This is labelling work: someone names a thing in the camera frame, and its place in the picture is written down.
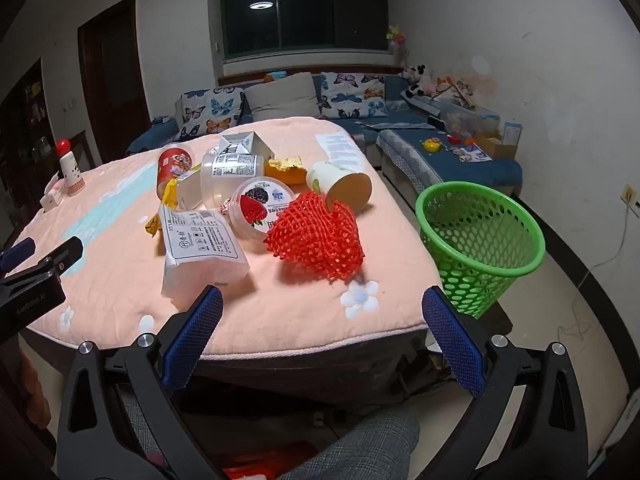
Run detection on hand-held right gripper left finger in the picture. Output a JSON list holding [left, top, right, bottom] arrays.
[[56, 285, 224, 480]]

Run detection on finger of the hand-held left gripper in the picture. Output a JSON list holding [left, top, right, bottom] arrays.
[[2, 236, 84, 292], [0, 239, 37, 276]]

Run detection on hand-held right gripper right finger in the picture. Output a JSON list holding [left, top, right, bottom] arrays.
[[421, 286, 588, 480]]

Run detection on white plastic packet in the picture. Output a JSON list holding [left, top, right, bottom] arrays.
[[161, 205, 251, 307]]

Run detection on green plastic basket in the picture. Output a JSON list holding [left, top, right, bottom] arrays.
[[415, 181, 546, 320]]

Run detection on yellow wrapper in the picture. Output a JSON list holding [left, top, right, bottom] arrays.
[[145, 177, 179, 238]]

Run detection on orange sponge cake piece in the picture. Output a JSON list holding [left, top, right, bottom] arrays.
[[264, 156, 307, 187]]

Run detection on white paper cup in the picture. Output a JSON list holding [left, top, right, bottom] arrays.
[[306, 160, 374, 214]]

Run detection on pink printed blanket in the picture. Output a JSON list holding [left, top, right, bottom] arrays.
[[10, 116, 442, 361]]

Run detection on white pink small box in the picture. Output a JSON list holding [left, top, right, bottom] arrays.
[[40, 172, 69, 213]]

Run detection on white bottle with red cap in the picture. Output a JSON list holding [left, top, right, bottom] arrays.
[[56, 139, 86, 197]]

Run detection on dark cabinet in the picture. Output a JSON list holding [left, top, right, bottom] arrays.
[[0, 57, 57, 248]]

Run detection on person's plaid trouser leg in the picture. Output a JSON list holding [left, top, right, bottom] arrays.
[[277, 406, 421, 480]]

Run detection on yogurt tub with fruit lid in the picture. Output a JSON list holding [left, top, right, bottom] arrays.
[[230, 178, 296, 241]]

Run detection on red plastic item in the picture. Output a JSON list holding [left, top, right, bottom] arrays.
[[220, 440, 317, 480]]

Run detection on red snack cup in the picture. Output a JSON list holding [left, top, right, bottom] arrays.
[[156, 142, 195, 201]]

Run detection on red foam fruit net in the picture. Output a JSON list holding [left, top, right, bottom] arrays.
[[263, 191, 365, 283]]

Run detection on clear plastic jar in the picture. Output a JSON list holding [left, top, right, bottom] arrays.
[[200, 152, 266, 211]]

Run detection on blue sofa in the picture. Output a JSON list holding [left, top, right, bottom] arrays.
[[125, 72, 524, 197]]

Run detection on dark wooden door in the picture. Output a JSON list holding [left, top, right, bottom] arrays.
[[77, 0, 151, 163]]

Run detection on printed booklet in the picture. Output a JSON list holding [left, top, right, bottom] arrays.
[[457, 144, 494, 164]]

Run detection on white milk carton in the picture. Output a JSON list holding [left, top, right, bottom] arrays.
[[218, 130, 276, 162]]

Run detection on cardboard box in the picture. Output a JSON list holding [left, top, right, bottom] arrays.
[[475, 132, 519, 161]]

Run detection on butterfly print pillow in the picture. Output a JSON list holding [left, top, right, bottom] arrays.
[[318, 72, 387, 120], [175, 86, 246, 142]]

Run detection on clear plastic storage box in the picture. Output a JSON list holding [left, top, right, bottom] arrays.
[[440, 102, 501, 141]]

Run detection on beige pillow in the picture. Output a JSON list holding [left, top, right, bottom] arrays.
[[244, 72, 321, 122]]

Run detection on black white plush toy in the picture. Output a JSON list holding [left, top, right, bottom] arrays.
[[402, 64, 437, 99]]

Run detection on white cable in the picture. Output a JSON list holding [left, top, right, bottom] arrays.
[[559, 205, 632, 343]]

